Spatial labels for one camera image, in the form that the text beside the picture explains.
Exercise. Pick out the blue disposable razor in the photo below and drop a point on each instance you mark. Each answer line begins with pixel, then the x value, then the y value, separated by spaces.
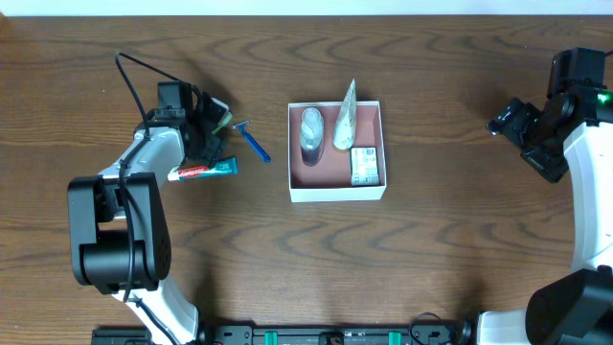
pixel 253 143

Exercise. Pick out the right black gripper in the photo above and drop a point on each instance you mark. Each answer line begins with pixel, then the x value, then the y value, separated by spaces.
pixel 509 121

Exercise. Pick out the white patterned cream tube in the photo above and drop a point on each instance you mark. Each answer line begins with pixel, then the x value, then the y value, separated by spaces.
pixel 345 127

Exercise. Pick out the Colgate toothpaste tube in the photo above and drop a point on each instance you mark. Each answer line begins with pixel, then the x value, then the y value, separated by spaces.
pixel 227 166

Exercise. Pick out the small green white box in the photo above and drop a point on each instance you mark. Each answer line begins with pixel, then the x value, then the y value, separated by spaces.
pixel 364 168

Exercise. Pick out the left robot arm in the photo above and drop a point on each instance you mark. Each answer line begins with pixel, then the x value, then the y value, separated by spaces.
pixel 119 236

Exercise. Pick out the clear bottle dark liquid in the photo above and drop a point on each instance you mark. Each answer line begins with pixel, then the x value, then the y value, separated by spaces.
pixel 312 136

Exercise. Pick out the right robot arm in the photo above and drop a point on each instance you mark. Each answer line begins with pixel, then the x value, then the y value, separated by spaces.
pixel 571 134

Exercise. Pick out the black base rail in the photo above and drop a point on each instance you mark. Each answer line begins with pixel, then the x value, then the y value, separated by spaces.
pixel 426 333

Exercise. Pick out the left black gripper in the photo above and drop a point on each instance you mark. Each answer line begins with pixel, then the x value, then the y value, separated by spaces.
pixel 211 144

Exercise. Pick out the green white toothbrush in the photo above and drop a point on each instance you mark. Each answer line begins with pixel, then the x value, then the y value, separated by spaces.
pixel 225 120

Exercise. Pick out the white cardboard box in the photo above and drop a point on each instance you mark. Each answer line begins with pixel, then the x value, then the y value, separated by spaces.
pixel 330 178

